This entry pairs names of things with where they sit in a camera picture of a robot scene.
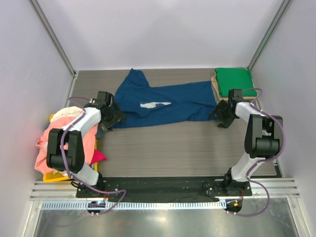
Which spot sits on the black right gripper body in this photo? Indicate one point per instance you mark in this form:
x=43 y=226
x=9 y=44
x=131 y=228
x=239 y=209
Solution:
x=223 y=114

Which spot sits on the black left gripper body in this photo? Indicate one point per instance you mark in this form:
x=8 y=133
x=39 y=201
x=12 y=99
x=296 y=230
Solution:
x=111 y=119

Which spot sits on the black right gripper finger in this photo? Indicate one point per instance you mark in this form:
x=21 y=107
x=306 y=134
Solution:
x=221 y=105
x=225 y=123

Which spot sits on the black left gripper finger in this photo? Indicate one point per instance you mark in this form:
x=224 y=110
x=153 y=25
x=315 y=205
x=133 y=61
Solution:
x=104 y=128
x=118 y=113

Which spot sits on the blue Mickey print t-shirt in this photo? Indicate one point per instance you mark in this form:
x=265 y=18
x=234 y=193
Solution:
x=144 y=105

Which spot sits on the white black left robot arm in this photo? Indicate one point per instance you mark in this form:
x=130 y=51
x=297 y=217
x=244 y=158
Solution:
x=65 y=151

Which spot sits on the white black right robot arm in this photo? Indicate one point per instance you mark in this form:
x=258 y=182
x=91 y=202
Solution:
x=264 y=141

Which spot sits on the pink t-shirt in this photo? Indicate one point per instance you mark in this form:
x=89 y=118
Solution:
x=88 y=144

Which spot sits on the folded green t-shirt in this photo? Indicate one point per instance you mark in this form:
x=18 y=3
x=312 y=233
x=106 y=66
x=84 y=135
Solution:
x=233 y=78

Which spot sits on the folded beige t-shirt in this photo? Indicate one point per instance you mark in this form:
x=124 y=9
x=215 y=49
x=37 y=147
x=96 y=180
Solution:
x=248 y=94

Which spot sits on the magenta t-shirt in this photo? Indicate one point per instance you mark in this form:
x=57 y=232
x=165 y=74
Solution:
x=97 y=157

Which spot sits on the cream white t-shirt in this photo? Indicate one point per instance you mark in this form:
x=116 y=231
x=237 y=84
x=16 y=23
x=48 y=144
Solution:
x=72 y=111

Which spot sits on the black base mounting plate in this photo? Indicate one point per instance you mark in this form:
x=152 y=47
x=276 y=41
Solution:
x=176 y=189

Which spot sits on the yellow plastic bin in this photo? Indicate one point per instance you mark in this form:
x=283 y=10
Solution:
x=58 y=176

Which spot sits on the left aluminium frame post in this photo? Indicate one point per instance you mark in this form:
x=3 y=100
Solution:
x=51 y=34

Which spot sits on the aluminium frame post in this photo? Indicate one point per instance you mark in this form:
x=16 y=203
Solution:
x=51 y=34
x=282 y=9

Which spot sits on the aluminium extrusion rail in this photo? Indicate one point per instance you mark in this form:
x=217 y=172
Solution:
x=275 y=188

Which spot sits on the white slotted cable duct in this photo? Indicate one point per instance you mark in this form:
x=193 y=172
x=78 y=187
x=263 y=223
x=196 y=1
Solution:
x=99 y=206

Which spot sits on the right aluminium frame post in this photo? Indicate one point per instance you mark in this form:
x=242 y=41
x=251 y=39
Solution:
x=282 y=9

